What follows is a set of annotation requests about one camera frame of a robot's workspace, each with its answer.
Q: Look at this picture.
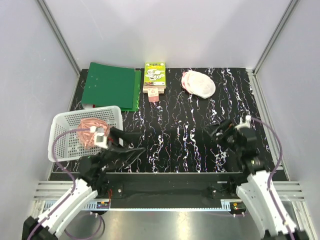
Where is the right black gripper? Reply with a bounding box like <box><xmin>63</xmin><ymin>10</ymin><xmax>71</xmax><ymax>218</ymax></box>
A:
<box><xmin>202</xmin><ymin>117</ymin><xmax>243</xmax><ymax>156</ymax></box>

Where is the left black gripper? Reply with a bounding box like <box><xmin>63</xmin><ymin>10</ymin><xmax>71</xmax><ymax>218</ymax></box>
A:
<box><xmin>97</xmin><ymin>127</ymin><xmax>146</xmax><ymax>170</ymax></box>

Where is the pink lace bra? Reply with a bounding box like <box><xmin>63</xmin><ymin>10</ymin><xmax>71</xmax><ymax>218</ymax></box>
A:
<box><xmin>77</xmin><ymin>117</ymin><xmax>111</xmax><ymax>149</ymax></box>

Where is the white mesh laundry bag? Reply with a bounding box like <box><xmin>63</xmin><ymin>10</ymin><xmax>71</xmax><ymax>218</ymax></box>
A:
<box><xmin>181</xmin><ymin>70</ymin><xmax>216</xmax><ymax>99</ymax></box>

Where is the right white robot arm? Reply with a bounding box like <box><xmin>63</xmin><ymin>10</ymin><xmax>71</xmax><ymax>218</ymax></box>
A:
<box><xmin>204</xmin><ymin>115</ymin><xmax>309</xmax><ymax>240</ymax></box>

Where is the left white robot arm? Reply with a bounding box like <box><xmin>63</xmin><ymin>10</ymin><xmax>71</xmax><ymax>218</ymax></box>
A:
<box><xmin>22</xmin><ymin>126</ymin><xmax>146</xmax><ymax>240</ymax></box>

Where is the black marble mat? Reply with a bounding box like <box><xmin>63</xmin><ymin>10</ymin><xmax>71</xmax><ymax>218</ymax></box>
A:
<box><xmin>119</xmin><ymin>67</ymin><xmax>260</xmax><ymax>173</ymax></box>

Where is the white plastic basket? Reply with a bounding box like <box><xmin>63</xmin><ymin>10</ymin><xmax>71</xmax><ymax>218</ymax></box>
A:
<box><xmin>47</xmin><ymin>105</ymin><xmax>124</xmax><ymax>163</ymax></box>

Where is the small pink box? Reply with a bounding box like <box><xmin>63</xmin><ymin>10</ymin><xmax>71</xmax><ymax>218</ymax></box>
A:
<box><xmin>147</xmin><ymin>87</ymin><xmax>159</xmax><ymax>103</ymax></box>

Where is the green folder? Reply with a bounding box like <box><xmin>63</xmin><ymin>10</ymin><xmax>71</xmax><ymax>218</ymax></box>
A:
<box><xmin>81</xmin><ymin>62</ymin><xmax>141</xmax><ymax>112</ymax></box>

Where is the green printed box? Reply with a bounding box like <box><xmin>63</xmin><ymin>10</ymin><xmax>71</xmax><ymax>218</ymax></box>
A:
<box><xmin>142</xmin><ymin>62</ymin><xmax>167</xmax><ymax>94</ymax></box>

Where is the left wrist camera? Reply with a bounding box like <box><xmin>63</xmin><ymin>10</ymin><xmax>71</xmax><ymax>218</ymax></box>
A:
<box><xmin>90</xmin><ymin>126</ymin><xmax>109</xmax><ymax>149</ymax></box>

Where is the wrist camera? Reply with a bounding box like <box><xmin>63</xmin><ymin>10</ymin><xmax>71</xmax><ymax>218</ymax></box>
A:
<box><xmin>235</xmin><ymin>115</ymin><xmax>252</xmax><ymax>130</ymax></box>
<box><xmin>90</xmin><ymin>126</ymin><xmax>109</xmax><ymax>149</ymax></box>

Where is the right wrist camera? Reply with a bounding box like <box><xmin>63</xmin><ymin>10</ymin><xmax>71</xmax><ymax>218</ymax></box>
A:
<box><xmin>235</xmin><ymin>115</ymin><xmax>252</xmax><ymax>130</ymax></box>

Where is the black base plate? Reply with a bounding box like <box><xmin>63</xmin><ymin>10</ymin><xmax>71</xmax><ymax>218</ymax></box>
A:
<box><xmin>95</xmin><ymin>172</ymin><xmax>246</xmax><ymax>210</ymax></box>

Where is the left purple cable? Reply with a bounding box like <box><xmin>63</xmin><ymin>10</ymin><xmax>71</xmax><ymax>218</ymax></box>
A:
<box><xmin>26</xmin><ymin>127</ymin><xmax>106</xmax><ymax>240</ymax></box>

